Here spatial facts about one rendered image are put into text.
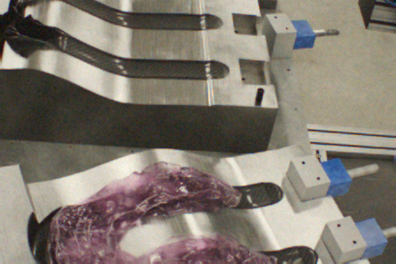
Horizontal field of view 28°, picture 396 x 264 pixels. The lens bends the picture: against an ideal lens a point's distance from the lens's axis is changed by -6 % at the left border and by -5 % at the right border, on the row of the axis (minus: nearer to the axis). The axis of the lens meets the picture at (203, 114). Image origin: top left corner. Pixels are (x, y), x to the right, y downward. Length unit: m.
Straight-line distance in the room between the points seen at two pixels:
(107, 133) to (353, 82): 1.59
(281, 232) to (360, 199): 0.98
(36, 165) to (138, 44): 0.23
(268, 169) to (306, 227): 0.10
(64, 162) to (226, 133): 0.22
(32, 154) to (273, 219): 0.34
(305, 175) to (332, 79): 1.58
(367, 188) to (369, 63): 0.80
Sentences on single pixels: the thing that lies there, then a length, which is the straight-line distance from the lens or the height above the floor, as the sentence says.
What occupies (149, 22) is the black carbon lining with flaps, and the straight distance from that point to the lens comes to 1.21.
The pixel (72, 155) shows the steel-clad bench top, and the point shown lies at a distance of 1.11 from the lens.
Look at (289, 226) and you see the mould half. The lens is 1.00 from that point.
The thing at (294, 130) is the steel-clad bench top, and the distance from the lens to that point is 1.20.
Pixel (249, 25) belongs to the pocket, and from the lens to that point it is 1.25.
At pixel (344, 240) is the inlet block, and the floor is 0.88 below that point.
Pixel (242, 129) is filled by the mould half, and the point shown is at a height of 0.85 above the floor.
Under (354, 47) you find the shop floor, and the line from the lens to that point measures 2.75.
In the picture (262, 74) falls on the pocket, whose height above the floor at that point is 0.86.
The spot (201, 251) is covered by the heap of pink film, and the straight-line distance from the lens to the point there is 0.88.
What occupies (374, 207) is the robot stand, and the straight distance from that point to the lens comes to 1.96.
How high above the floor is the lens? 1.61
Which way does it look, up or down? 43 degrees down
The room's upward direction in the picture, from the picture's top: 11 degrees clockwise
